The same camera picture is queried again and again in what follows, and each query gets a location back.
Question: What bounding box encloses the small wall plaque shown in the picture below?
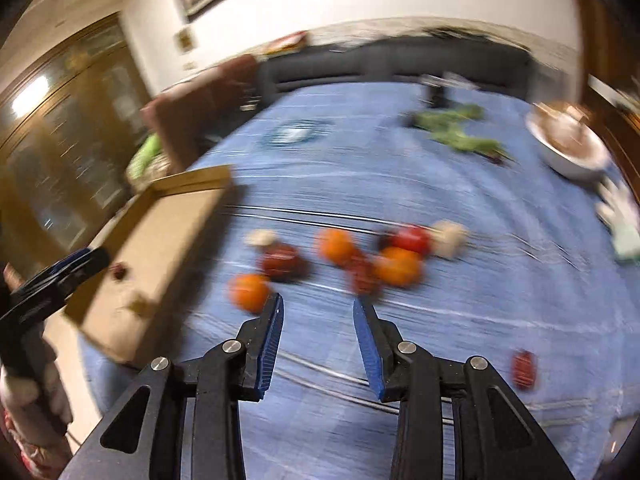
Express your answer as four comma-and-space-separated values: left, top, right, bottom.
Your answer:
175, 27, 194, 53

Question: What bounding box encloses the cardboard tray box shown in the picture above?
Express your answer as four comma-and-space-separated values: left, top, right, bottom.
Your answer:
64, 165, 233, 368

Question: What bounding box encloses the white bowl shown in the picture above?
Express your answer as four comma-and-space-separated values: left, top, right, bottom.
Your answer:
526, 101, 612, 182

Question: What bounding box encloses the dark red jujube date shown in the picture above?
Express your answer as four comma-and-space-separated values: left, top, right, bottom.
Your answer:
346, 254, 380, 297

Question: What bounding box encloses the black leather sofa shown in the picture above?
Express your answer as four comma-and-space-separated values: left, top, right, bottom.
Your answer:
257, 36, 534, 106

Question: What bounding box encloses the white corn cob piece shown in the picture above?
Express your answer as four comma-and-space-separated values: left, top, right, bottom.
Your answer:
244, 229, 278, 249

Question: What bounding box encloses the small red date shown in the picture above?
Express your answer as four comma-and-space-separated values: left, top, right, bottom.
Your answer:
511, 350, 537, 391

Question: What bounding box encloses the black cup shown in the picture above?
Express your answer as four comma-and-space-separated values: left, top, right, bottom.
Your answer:
421, 75, 449, 110

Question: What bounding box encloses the wooden sideboard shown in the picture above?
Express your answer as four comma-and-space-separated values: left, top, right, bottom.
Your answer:
586, 75, 639, 202

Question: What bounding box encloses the left hand white glove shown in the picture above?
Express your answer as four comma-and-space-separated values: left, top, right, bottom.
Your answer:
1, 326, 74, 479

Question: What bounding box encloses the green leafy vegetable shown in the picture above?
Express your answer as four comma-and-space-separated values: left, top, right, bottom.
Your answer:
407, 104, 511, 165

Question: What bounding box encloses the orange mandarin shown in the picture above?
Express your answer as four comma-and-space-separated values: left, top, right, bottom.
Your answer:
228, 274, 271, 314
374, 246, 422, 287
316, 228, 356, 268

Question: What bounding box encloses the red book on sofa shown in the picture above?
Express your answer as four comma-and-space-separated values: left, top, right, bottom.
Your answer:
262, 30, 308, 58

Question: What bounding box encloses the brown armchair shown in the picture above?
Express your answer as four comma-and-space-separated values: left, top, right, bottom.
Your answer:
141, 54, 258, 172

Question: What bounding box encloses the small date in tray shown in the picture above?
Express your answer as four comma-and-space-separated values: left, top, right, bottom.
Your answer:
110, 262, 128, 282

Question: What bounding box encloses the red cherry tomato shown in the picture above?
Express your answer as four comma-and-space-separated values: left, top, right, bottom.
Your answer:
390, 226, 432, 257

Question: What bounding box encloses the white glove on table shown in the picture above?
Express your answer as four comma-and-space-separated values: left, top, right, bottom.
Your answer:
596, 177, 640, 262

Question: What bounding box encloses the green patterned blanket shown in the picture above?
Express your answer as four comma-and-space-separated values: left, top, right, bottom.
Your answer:
125, 133, 170, 194

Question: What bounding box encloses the blue plaid tablecloth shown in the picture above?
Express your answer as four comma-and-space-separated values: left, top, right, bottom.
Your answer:
79, 81, 640, 480

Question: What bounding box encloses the brown bag in bowl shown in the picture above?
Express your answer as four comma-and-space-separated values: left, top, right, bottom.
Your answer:
535, 102, 590, 158

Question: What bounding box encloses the wooden glass cabinet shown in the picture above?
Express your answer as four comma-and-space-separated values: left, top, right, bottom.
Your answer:
1, 14, 150, 278

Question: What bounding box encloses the large red jujube date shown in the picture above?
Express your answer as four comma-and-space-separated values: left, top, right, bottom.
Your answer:
259, 243, 307, 282

